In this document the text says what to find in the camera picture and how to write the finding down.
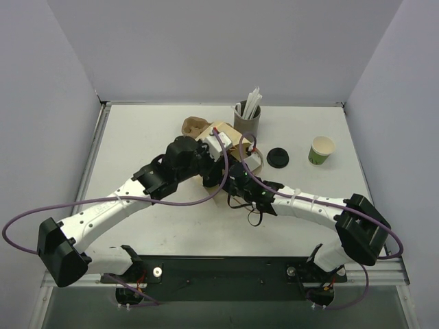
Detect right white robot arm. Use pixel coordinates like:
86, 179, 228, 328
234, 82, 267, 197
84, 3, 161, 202
224, 163, 390, 272

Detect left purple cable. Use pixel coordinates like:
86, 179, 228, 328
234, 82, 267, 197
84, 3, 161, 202
1, 128, 231, 306

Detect brown paper bag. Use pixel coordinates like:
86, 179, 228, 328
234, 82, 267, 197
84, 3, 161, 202
191, 120, 267, 208

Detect brown cardboard cup carrier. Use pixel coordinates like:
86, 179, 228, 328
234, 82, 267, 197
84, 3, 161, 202
181, 117, 211, 138

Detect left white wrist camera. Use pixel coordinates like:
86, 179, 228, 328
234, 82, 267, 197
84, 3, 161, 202
202, 127, 233, 162

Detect aluminium frame rail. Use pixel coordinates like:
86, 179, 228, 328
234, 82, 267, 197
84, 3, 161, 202
40, 255, 411, 288

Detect grey straw holder cup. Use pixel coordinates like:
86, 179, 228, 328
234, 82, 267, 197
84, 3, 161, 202
233, 101, 261, 136

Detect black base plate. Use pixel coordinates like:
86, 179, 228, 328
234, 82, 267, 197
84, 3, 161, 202
117, 256, 347, 302

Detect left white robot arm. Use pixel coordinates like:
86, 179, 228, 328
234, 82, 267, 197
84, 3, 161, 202
37, 132, 232, 287

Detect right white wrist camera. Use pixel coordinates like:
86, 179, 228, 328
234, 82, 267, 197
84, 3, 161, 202
244, 149, 264, 175

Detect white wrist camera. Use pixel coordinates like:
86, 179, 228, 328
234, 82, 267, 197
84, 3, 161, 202
202, 127, 233, 162
244, 149, 264, 175

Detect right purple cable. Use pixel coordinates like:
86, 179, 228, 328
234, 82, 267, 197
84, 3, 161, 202
239, 132, 405, 311

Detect white wrapped straw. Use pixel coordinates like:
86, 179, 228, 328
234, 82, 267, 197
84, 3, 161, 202
241, 86, 262, 120

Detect purple cable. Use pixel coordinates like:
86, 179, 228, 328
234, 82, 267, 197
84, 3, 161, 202
1, 128, 231, 306
239, 132, 405, 311

